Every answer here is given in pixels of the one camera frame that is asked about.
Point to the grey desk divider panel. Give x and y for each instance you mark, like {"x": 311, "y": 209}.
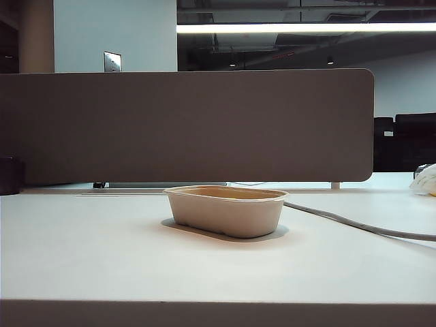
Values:
{"x": 184, "y": 126}

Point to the black box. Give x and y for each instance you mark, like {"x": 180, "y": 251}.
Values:
{"x": 10, "y": 175}

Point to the metal wall switch plate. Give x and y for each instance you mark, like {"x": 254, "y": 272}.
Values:
{"x": 112, "y": 62}

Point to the long ceiling light strip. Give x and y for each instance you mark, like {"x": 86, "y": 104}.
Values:
{"x": 306, "y": 27}

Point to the white crumpled cloth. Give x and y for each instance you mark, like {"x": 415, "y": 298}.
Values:
{"x": 425, "y": 182}

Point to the white divider support foot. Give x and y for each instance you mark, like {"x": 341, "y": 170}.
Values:
{"x": 335, "y": 185}

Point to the beige paper lunch box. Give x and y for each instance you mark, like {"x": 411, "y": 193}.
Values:
{"x": 225, "y": 214}

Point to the black divider clamp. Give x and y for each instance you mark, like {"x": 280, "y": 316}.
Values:
{"x": 99, "y": 185}

